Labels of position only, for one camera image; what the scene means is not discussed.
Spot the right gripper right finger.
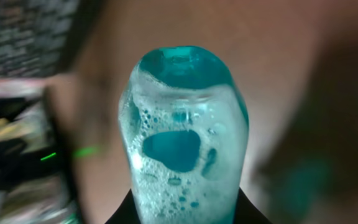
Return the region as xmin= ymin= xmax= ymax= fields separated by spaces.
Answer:
xmin=233 ymin=188 xmax=272 ymax=224

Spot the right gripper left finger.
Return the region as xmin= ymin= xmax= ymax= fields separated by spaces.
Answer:
xmin=105 ymin=190 xmax=140 ymax=224

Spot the blue Listerine mouthwash bottle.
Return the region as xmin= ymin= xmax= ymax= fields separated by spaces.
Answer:
xmin=118 ymin=46 xmax=249 ymax=223

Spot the grey plastic mesh basket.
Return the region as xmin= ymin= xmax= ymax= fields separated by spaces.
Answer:
xmin=0 ymin=0 xmax=80 ymax=78

